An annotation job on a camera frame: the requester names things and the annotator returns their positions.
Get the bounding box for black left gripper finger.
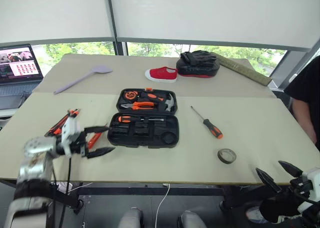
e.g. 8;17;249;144
83;124;110;137
86;146;117;160

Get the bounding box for orange handled pliers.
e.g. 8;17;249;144
120;101;156;112

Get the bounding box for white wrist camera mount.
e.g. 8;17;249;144
60;116;83;157
297;167;320;214

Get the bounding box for white cable under table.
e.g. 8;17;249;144
154;182;172;228

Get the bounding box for grey rounded robot foot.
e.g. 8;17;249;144
177;210;209;228
117;206;145;228

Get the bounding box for orange black tape measure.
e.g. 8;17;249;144
123;90;140;101

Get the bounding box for black red boxing pad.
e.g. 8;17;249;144
175;50;222;79

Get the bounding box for claw hammer orange black handle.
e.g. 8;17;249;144
139;92;177;113

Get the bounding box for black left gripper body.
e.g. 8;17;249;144
70;129;89;158

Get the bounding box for purple silicone spatula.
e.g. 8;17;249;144
53;65;114;95

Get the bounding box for long orange black screwdriver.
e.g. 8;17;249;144
190;105;224;140

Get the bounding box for white sneaker on floor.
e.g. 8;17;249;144
245;204;269;224

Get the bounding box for open laptop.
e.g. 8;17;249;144
0;43;45;112

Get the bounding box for black table frame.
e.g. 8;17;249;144
0;179;266;215

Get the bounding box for person in black shirt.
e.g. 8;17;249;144
283;55;320;152

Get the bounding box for short orange black screwdriver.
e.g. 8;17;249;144
117;115;166;124

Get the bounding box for white roller blind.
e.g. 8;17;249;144
109;0;320;52
0;0;118;45

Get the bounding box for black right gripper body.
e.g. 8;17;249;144
259;177;314;224

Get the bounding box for orange black utility knife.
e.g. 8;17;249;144
44;108;81;138

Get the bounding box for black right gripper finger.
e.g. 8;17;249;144
255;167;283;194
277;160;304;178

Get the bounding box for grey tape roll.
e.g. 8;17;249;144
216;148;238;165

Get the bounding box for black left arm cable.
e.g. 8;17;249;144
59;154;73;228

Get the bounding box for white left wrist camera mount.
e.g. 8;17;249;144
60;116;83;157

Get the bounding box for black plastic tool case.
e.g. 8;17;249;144
107;87;181;150

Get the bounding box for red canvas shoe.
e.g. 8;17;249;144
144;66;179;84

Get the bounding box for orange tester pen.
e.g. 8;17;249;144
86;131;104;149

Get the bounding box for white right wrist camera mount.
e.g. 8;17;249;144
297;167;320;214

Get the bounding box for olive rolled mat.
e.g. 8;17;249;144
216;53;273;87

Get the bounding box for grey window frame post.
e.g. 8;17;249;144
105;0;129;57

